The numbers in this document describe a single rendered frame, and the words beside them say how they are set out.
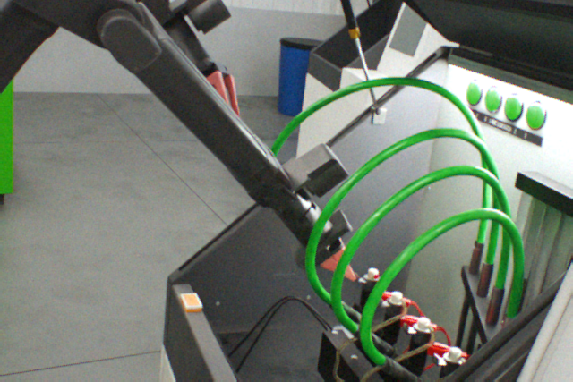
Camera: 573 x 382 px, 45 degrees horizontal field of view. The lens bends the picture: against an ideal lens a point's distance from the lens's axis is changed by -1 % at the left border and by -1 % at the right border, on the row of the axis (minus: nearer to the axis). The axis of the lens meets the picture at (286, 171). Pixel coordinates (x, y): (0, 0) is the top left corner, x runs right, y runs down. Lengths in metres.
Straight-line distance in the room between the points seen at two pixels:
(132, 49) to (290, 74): 6.53
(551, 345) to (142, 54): 0.55
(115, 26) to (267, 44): 7.45
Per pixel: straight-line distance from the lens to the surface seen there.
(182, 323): 1.31
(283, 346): 1.46
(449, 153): 1.45
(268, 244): 1.42
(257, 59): 8.11
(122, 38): 0.71
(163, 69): 0.78
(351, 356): 1.17
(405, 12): 4.31
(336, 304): 0.94
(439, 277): 1.50
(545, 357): 0.87
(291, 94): 7.26
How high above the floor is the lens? 1.58
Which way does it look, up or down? 17 degrees down
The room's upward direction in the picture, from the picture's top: 7 degrees clockwise
